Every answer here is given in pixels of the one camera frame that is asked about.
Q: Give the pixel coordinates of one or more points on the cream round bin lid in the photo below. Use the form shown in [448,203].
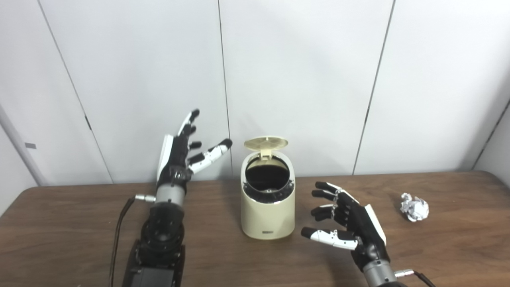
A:
[266,143]

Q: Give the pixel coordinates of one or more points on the white paper ball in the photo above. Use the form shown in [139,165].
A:
[414,208]

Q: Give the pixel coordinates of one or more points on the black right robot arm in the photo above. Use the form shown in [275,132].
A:
[380,273]

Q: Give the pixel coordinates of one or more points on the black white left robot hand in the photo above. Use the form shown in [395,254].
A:
[175,159]

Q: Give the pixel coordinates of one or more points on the cream-colored round bin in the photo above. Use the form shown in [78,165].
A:
[267,217]

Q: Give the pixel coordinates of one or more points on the small grey wall tag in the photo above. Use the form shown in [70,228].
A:
[30,145]

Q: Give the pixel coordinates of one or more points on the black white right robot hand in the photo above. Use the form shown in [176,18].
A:
[360,225]

